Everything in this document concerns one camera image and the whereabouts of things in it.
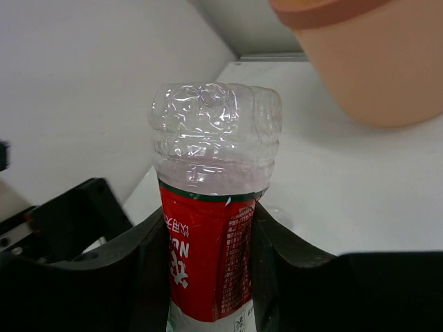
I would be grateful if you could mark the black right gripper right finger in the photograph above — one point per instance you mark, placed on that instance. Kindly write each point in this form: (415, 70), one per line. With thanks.
(299, 287)

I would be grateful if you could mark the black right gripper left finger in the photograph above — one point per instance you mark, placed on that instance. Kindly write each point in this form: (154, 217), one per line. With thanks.
(122, 285)

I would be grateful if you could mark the red label clear bottle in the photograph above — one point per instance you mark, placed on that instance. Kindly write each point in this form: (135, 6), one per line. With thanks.
(215, 150)

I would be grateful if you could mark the orange plastic bin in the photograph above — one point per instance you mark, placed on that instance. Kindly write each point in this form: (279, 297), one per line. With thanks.
(380, 60)

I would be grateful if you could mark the aluminium frame rail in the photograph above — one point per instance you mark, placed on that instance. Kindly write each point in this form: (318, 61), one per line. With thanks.
(275, 57)

